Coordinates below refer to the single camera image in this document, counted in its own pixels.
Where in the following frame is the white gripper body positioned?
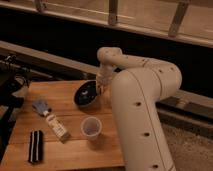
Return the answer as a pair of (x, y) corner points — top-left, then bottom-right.
(96, 65), (114, 94)

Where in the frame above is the black ceramic bowl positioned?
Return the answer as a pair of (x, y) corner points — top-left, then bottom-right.
(74, 81), (97, 106)

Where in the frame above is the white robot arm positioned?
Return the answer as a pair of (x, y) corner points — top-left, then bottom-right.
(96, 47), (182, 171)

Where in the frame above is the clear plastic cup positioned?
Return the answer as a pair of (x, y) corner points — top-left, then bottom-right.
(81, 117), (102, 141)

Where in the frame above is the white tube with blue cap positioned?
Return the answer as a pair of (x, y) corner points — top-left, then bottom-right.
(32, 99), (70, 143)

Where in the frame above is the black equipment at left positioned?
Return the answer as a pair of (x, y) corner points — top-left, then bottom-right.
(0, 55), (29, 160)

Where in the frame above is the black white striped cloth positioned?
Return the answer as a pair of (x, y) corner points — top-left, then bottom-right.
(28, 130), (43, 164)

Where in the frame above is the wooden shelf rail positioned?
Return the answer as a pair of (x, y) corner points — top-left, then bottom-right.
(0, 0), (213, 48)

